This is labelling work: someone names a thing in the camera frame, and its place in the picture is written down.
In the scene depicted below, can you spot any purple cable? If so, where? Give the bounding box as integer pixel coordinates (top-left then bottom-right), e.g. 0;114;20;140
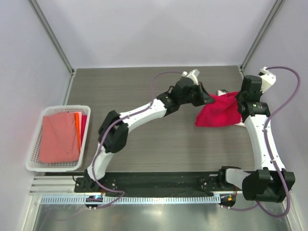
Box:
92;70;190;209
226;66;301;219

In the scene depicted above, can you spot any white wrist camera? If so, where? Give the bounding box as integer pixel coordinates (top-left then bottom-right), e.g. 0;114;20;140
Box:
181;69;200;85
258;67;276;93

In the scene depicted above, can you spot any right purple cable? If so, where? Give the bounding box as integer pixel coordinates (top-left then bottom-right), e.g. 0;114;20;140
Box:
226;66;301;219

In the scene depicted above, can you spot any white slotted cable duct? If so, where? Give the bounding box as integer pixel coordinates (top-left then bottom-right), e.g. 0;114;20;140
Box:
40;194;220;205

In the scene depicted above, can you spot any left aluminium frame post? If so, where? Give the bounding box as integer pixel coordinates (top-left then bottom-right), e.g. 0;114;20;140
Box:
28;0;74;75

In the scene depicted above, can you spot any right aluminium frame post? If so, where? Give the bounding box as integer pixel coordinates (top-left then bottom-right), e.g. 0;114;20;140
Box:
239;0;285;73

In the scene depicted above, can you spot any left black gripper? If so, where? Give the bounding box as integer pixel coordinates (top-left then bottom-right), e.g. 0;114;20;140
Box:
179;82;215;107

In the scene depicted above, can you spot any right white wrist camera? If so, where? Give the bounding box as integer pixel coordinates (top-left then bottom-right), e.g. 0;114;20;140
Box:
258;67;276;93

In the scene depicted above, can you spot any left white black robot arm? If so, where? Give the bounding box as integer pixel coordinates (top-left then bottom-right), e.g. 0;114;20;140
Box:
83;77;215;192

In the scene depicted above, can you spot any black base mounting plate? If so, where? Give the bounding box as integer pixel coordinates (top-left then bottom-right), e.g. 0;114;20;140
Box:
74;171;244;196

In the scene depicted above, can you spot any magenta pink t shirt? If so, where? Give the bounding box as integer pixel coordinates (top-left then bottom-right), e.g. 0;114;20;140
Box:
195;92;244;128

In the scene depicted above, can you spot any white printed folded t shirt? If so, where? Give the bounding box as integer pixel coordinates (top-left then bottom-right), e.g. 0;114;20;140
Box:
217;90;245;127

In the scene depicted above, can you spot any aluminium frame post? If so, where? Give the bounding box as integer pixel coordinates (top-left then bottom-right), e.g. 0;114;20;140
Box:
239;0;285;73
28;0;74;75

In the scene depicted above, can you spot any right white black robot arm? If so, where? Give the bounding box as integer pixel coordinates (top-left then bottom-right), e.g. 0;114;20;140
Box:
217;74;295;203

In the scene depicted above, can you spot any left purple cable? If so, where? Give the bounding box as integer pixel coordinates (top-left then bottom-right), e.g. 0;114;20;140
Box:
92;70;190;209

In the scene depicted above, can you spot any dark pink t shirt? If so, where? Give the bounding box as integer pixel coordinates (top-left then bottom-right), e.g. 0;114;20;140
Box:
80;115;87;144

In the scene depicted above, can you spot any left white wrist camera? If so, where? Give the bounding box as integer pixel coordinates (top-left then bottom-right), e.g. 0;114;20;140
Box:
181;69;200;85

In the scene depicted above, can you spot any orange t shirt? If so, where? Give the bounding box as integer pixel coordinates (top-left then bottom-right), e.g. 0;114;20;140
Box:
74;112;82;152

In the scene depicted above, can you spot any salmon pink t shirt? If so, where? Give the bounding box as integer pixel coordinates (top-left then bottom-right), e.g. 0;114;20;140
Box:
39;112;80;164

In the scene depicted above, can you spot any white plastic laundry basket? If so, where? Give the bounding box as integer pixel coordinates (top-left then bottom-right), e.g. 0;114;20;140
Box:
26;105;91;172

